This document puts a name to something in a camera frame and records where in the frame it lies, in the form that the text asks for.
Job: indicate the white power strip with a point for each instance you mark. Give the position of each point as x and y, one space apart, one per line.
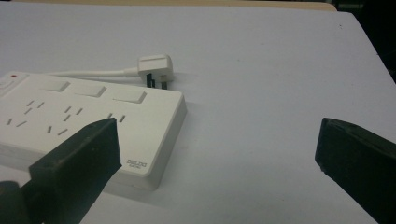
93 124

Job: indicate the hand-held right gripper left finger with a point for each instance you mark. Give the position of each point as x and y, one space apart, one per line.
81 155

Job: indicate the white plug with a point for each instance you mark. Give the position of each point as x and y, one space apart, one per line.
155 68

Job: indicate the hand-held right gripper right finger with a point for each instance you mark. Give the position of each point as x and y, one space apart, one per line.
358 151

